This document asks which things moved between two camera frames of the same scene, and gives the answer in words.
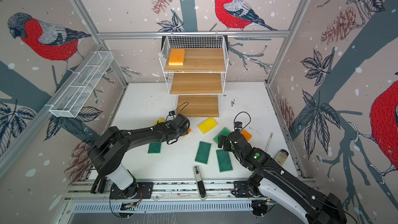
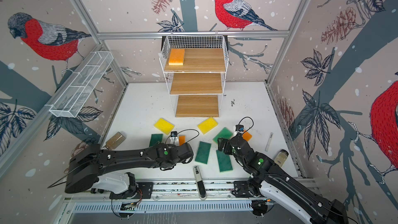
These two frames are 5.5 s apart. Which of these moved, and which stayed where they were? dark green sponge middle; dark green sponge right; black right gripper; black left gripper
Moved: black left gripper
Stayed: dark green sponge right; dark green sponge middle; black right gripper
